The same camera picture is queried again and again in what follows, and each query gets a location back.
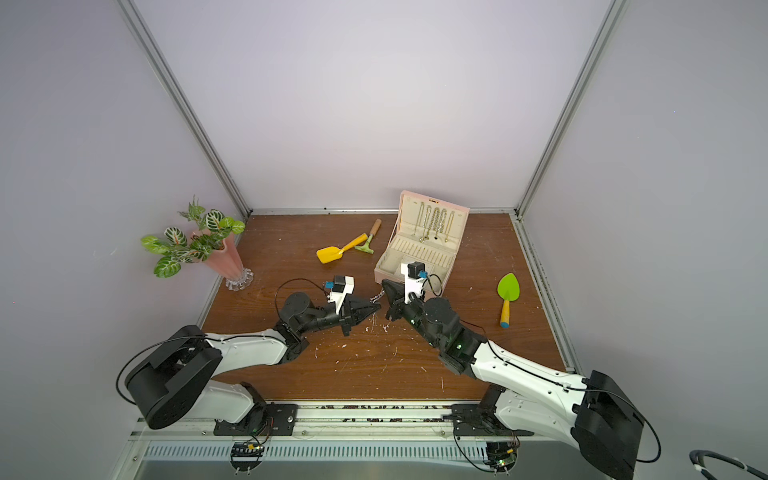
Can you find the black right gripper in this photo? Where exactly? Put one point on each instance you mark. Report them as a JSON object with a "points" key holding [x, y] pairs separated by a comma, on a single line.
{"points": [[405, 306]]}

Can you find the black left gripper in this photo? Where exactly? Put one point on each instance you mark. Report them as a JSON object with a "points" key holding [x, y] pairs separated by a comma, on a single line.
{"points": [[350, 311]]}

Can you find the pink jewelry box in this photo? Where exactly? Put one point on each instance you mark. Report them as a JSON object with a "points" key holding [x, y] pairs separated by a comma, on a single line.
{"points": [[427, 230]]}

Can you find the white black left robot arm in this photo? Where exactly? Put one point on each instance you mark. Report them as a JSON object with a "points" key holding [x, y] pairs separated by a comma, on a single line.
{"points": [[176, 381]]}

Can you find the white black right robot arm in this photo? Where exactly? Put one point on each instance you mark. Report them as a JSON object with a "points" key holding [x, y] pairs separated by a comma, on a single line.
{"points": [[592, 414]]}

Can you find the green toy rake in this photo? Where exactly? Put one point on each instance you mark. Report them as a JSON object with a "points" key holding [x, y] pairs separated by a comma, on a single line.
{"points": [[365, 247]]}

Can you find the yellow toy shovel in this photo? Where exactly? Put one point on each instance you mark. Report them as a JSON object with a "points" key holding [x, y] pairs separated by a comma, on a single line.
{"points": [[332, 253]]}

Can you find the green leaf toy trowel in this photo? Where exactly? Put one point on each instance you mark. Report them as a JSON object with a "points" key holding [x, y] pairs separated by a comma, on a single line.
{"points": [[508, 289]]}

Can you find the potted plant pink vase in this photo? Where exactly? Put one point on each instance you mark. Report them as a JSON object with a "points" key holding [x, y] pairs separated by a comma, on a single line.
{"points": [[212, 244]]}

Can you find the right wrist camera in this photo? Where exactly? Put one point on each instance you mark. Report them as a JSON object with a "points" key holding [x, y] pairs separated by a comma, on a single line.
{"points": [[415, 276]]}

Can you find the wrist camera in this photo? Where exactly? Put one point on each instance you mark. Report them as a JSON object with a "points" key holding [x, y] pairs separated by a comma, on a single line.
{"points": [[338, 289], [415, 276]]}

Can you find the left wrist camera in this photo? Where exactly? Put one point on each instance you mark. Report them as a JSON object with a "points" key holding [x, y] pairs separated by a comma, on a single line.
{"points": [[338, 289]]}

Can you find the aluminium mounting rail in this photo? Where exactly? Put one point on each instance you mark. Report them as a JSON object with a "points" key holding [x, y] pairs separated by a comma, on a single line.
{"points": [[336, 431]]}

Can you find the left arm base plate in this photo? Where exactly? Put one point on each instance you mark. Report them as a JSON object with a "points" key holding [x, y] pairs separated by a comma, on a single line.
{"points": [[273, 419]]}

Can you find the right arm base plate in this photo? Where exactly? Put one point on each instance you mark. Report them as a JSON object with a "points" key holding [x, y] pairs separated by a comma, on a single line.
{"points": [[474, 420]]}

